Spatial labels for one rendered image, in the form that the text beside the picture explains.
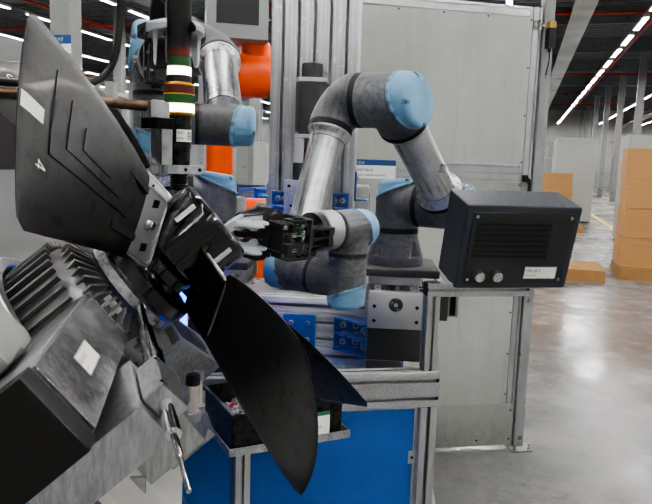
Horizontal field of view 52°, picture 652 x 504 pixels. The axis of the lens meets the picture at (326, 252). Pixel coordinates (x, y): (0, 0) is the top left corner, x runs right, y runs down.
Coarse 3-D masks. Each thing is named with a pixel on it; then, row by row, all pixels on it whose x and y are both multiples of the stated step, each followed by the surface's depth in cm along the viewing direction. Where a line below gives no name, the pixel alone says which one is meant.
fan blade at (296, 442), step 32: (224, 320) 80; (256, 320) 73; (224, 352) 80; (256, 352) 74; (288, 352) 66; (256, 384) 75; (288, 384) 68; (256, 416) 77; (288, 416) 70; (288, 448) 72; (288, 480) 75
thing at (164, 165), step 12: (156, 108) 92; (168, 108) 93; (144, 120) 94; (156, 120) 92; (168, 120) 93; (156, 132) 94; (168, 132) 94; (156, 144) 94; (168, 144) 94; (156, 156) 94; (168, 156) 94; (156, 168) 95; (168, 168) 94; (180, 168) 94; (192, 168) 95
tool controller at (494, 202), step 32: (480, 192) 146; (512, 192) 148; (544, 192) 150; (448, 224) 148; (480, 224) 139; (512, 224) 140; (544, 224) 142; (576, 224) 143; (448, 256) 148; (480, 256) 142; (512, 256) 143; (544, 256) 145
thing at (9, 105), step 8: (0, 64) 91; (8, 64) 92; (16, 64) 93; (16, 72) 92; (96, 88) 102; (104, 96) 101; (0, 104) 86; (8, 104) 87; (16, 104) 88; (0, 112) 86; (8, 112) 86; (112, 112) 98; (8, 120) 86; (120, 120) 98; (128, 128) 97; (128, 136) 96; (136, 144) 95; (144, 160) 94
